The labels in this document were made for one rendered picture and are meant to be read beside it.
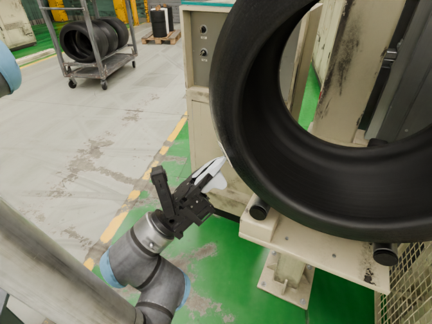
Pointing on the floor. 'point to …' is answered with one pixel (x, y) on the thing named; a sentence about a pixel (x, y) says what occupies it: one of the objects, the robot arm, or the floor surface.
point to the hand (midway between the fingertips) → (219, 159)
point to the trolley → (92, 44)
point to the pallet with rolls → (162, 26)
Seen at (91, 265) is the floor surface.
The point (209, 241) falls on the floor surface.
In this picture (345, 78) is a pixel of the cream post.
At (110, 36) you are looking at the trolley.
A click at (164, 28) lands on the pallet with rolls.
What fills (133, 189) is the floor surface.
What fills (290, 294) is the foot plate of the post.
